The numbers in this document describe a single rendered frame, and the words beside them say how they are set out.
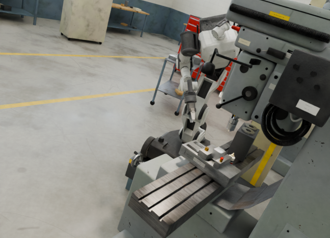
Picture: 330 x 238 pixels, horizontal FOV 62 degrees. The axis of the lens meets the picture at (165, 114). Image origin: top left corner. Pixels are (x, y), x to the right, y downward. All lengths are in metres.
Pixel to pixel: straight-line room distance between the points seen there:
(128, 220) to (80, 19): 5.90
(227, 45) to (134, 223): 1.37
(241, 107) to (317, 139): 0.39
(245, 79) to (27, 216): 1.83
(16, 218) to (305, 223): 1.90
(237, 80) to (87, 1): 6.17
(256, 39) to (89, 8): 6.25
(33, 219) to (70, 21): 5.54
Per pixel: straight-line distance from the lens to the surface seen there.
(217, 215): 1.59
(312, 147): 1.24
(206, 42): 1.96
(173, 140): 2.59
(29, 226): 2.34
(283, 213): 1.37
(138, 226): 2.03
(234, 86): 1.43
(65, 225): 2.36
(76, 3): 7.21
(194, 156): 1.64
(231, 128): 1.55
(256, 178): 3.55
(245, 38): 1.39
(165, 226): 1.25
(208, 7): 12.08
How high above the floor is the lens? 1.76
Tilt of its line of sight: 23 degrees down
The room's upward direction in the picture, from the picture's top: 19 degrees clockwise
